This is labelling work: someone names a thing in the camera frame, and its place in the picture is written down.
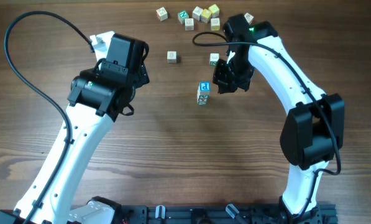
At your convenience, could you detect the white blue picture block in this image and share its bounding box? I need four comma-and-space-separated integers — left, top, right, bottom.
192, 6, 203, 21

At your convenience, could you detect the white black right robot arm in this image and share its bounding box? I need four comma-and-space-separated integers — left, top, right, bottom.
213, 14, 344, 223

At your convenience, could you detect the white M picture block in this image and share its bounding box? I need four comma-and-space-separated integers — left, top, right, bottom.
185, 18, 195, 30

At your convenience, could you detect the red picture block far left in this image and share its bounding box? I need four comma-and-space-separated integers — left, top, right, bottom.
156, 7, 168, 21

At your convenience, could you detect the green N letter block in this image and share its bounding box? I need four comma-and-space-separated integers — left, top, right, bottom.
178, 10, 189, 25

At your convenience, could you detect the yellow block top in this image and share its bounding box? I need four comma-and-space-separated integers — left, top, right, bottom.
208, 4, 220, 18

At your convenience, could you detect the red K picture block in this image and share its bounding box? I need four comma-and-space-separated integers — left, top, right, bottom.
244, 12, 254, 25

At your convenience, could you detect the blue P letter block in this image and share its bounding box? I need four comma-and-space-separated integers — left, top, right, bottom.
198, 82, 211, 95

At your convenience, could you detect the yellow block left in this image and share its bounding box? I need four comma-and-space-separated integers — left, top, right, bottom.
201, 9, 212, 23

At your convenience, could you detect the yellow white picture block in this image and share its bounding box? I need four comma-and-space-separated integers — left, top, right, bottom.
210, 17, 221, 31

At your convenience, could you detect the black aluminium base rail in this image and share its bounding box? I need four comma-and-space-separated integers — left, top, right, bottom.
60, 203, 338, 224

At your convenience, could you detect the green Z white block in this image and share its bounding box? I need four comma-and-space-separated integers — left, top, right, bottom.
167, 51, 177, 63

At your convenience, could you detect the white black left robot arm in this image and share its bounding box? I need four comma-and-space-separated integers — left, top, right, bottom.
0, 31, 149, 223

